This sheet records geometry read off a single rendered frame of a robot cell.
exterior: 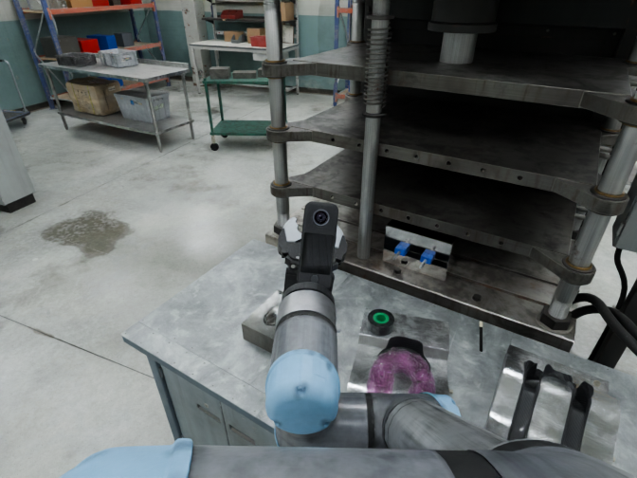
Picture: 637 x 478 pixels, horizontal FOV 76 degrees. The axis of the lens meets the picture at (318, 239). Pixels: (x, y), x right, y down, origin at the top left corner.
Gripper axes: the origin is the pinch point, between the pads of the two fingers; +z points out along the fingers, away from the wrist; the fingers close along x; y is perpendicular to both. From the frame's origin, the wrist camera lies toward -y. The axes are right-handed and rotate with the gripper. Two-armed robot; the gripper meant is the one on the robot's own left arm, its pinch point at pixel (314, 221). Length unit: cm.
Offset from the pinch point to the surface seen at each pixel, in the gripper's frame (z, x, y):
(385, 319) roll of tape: 32, 27, 48
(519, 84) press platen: 67, 58, -17
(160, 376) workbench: 39, -46, 94
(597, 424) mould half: -1, 73, 44
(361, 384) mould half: 11, 19, 53
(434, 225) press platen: 74, 49, 36
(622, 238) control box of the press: 50, 99, 20
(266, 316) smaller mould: 40, -9, 60
